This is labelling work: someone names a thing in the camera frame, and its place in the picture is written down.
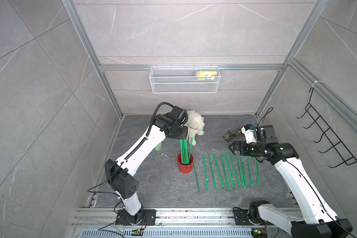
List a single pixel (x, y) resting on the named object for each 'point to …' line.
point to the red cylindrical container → (185, 169)
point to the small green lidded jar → (158, 147)
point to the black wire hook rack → (343, 154)
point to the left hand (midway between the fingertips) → (184, 131)
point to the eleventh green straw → (257, 171)
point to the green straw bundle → (185, 152)
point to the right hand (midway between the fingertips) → (238, 146)
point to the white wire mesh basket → (182, 80)
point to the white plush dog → (195, 125)
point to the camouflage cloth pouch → (230, 135)
